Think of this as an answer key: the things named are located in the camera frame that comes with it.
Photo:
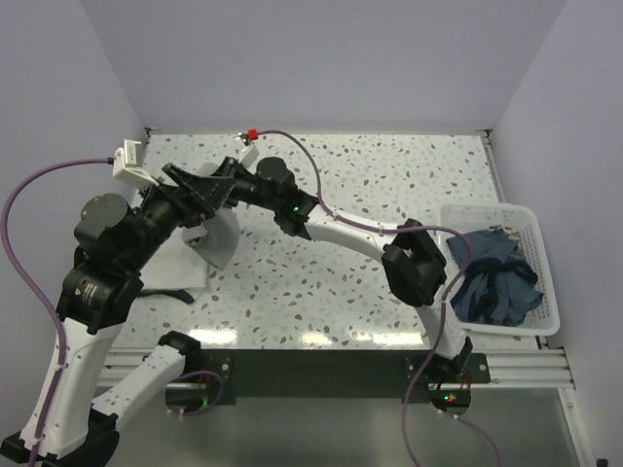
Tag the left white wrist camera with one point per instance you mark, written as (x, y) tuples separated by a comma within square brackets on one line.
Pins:
[(127, 165)]

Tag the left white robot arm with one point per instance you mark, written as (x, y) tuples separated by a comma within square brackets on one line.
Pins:
[(71, 424)]

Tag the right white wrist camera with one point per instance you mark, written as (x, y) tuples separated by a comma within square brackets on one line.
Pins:
[(248, 153)]

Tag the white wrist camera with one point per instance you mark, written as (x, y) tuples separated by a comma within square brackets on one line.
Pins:
[(127, 165), (248, 153)]

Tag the white folded tank top stack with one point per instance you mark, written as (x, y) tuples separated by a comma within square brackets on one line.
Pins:
[(175, 271)]

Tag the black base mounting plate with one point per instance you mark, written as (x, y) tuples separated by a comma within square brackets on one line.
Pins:
[(337, 374)]

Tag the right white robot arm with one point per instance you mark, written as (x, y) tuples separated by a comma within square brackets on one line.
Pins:
[(414, 266)]

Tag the white plastic basket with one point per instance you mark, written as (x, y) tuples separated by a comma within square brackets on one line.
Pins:
[(465, 217)]

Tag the aluminium front rail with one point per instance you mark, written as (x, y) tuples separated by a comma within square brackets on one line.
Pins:
[(532, 367)]

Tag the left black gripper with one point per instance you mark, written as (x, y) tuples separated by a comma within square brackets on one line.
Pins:
[(201, 197)]

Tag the grey tank top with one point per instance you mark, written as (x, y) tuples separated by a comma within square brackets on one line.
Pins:
[(216, 238)]

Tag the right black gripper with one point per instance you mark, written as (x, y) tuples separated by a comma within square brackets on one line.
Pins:
[(231, 166)]

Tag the dark blue tank tops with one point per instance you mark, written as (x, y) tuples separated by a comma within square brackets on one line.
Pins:
[(499, 285)]

